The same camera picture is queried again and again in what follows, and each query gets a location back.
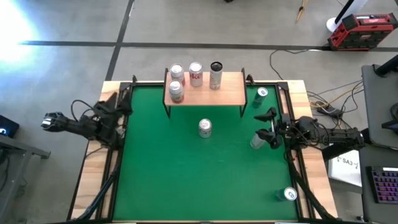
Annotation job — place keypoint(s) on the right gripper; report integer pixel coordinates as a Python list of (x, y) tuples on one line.
[(285, 130)]

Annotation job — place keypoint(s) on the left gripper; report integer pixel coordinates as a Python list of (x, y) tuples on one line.
[(105, 116)]

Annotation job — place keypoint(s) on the silver Celsius can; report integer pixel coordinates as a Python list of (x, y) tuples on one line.
[(256, 143)]

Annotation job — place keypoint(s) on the blue silver Red Bull can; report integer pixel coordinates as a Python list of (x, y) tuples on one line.
[(258, 99), (289, 194)]

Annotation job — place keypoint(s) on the Spindrift can green circle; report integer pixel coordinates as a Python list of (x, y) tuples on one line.
[(176, 93)]

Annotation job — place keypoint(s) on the silver Diet Coke can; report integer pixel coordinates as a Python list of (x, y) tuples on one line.
[(205, 130)]

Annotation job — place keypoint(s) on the Spindrift can pink band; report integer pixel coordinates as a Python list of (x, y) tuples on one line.
[(177, 71)]

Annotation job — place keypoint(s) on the white Celsius can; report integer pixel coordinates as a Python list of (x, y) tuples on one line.
[(215, 81)]

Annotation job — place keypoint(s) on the white Diet Coke can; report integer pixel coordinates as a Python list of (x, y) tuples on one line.
[(196, 77)]

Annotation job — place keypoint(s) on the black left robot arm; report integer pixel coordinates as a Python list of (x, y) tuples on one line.
[(71, 124)]

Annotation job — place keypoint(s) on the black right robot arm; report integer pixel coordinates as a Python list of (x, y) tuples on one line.
[(339, 137)]

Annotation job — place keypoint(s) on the wooden shelf black legs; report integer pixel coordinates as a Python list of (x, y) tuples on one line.
[(230, 91)]

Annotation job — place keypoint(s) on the black power strip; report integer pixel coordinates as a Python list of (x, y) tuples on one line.
[(329, 110)]

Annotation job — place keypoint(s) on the white paper sign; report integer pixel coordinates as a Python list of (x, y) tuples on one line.
[(345, 169)]

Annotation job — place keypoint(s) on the green table mat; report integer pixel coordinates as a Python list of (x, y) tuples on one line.
[(171, 180)]

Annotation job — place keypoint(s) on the grey side table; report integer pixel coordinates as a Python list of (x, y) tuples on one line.
[(28, 151)]

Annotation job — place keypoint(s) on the grey desk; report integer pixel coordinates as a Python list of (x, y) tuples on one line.
[(377, 102), (368, 211)]

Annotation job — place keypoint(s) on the black electronic device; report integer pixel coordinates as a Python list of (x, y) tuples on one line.
[(7, 124)]

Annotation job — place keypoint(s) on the wooden stick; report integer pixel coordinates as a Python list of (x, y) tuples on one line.
[(301, 12)]

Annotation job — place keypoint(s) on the white stand base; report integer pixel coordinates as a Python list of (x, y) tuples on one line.
[(333, 24)]

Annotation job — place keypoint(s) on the backlit keyboard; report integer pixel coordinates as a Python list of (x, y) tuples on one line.
[(385, 186)]

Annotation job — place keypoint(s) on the red black tool box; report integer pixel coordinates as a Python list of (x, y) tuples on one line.
[(363, 32)]

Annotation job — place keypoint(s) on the black rig frame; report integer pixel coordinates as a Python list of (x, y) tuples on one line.
[(146, 84)]

